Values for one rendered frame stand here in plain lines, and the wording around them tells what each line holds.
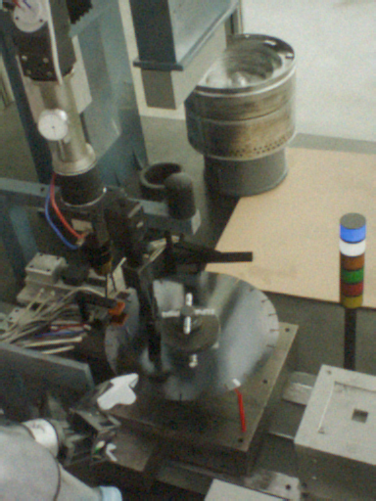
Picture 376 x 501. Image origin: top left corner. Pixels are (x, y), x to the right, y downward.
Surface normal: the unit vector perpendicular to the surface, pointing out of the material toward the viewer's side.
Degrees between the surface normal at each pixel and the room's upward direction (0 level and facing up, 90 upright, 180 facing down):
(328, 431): 0
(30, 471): 68
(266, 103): 90
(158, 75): 90
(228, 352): 0
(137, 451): 0
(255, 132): 90
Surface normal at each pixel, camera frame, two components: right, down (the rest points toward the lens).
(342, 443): -0.12, -0.76
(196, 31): 0.81, -0.11
